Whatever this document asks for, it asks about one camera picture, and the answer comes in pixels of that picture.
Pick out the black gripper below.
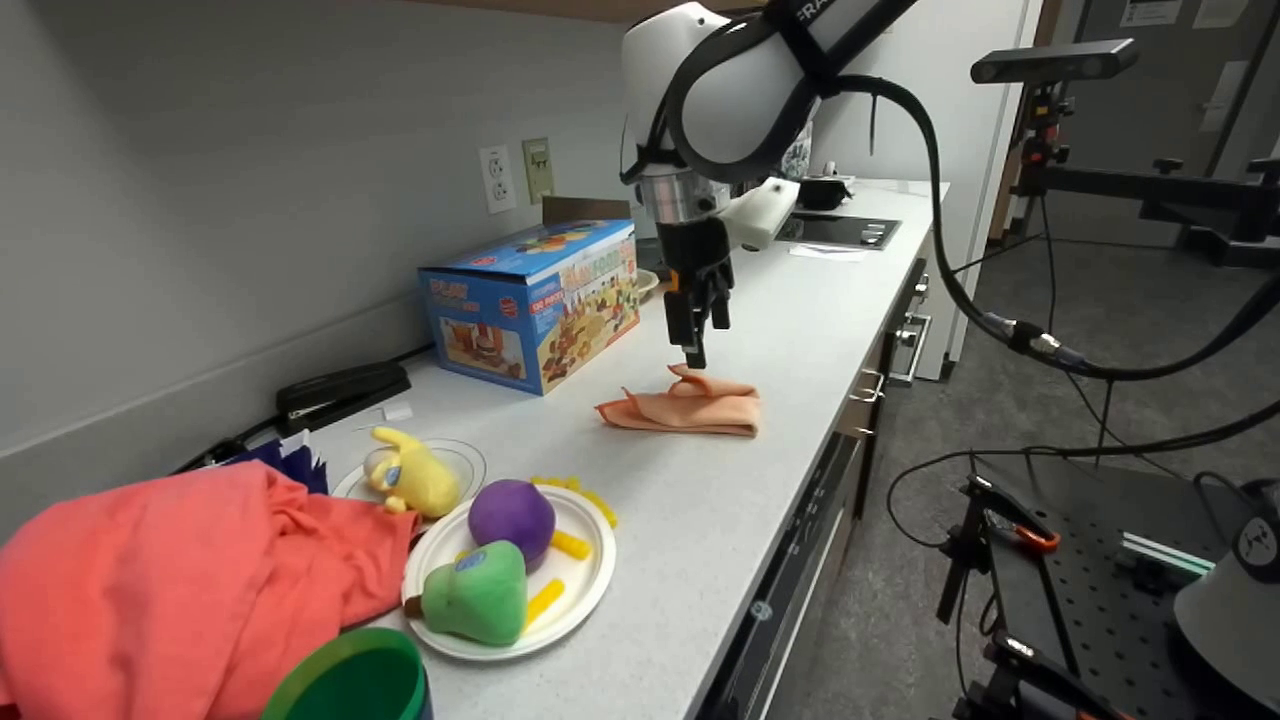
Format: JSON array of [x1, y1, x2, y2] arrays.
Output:
[[660, 219, 731, 369]]

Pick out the peach towel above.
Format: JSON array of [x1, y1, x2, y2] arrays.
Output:
[[596, 366, 763, 441]]

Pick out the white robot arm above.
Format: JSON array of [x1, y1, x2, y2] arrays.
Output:
[[621, 0, 917, 369]]

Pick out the blue toy food box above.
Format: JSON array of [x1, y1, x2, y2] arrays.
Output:
[[418, 219, 640, 395]]

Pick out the yellow toy fries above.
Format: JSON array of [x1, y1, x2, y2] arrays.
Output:
[[523, 481, 621, 640]]

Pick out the purple plush ball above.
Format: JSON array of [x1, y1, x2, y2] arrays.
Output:
[[469, 481, 557, 570]]

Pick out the clear small plate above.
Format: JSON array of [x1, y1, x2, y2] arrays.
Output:
[[330, 441, 486, 509]]

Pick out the white round plate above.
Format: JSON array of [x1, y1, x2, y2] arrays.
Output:
[[398, 481, 617, 659]]

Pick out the yellow plush toy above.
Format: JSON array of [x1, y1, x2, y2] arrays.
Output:
[[364, 430, 460, 519]]

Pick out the green plush pear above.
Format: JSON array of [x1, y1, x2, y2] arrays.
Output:
[[418, 539, 529, 649]]

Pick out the black stapler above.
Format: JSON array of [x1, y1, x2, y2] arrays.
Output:
[[274, 366, 408, 438]]

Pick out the dark blue cloth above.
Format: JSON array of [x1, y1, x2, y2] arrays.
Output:
[[253, 445, 328, 496]]

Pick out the green plastic cup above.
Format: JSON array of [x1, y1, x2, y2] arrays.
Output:
[[258, 630, 431, 720]]

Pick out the coral red cloth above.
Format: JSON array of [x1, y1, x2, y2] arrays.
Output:
[[0, 466, 412, 720]]

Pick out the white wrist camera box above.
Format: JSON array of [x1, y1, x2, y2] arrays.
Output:
[[722, 175, 801, 254]]

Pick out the beige wall switch plate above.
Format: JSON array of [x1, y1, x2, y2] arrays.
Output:
[[521, 135, 557, 205]]

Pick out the white wall outlet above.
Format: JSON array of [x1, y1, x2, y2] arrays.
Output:
[[478, 145, 516, 214]]

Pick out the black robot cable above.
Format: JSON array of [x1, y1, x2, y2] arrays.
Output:
[[825, 74, 1280, 552]]

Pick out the black camera on stand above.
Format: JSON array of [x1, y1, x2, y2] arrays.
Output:
[[971, 38, 1137, 84]]

